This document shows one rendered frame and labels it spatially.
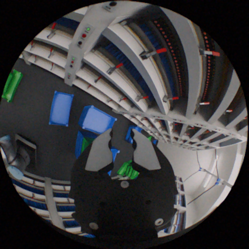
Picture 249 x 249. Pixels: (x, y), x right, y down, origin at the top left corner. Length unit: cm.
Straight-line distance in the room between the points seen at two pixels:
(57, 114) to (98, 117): 44
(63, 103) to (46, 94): 23
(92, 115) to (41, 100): 60
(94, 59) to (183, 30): 36
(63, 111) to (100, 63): 58
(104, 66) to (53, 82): 60
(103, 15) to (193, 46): 24
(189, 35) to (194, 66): 10
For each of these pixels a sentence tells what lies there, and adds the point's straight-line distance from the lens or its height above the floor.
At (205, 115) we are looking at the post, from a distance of 65.
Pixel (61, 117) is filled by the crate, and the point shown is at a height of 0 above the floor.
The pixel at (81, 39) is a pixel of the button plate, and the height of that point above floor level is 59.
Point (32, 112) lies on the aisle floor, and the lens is 91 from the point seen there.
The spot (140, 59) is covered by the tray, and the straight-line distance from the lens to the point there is 28.
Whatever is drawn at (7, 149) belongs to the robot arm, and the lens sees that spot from 76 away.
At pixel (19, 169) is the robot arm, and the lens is 80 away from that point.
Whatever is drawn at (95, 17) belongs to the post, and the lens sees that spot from 29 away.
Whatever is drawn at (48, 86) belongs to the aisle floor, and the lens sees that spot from 88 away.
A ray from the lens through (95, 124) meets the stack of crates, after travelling 71.
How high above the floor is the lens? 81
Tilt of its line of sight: 44 degrees down
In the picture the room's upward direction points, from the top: 105 degrees clockwise
